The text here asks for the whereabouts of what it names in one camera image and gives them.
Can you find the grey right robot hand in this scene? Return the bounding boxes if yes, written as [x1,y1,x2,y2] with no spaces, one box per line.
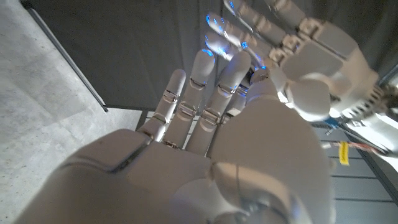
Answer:
[12,49,336,224]

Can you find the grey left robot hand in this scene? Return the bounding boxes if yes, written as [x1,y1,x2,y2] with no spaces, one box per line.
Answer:
[205,0,383,123]

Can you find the black backdrop curtain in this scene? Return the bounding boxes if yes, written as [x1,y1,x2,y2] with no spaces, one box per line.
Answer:
[27,0,398,110]

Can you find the left wrist connector wires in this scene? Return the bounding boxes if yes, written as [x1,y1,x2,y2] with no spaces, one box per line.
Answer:
[322,141,389,166]

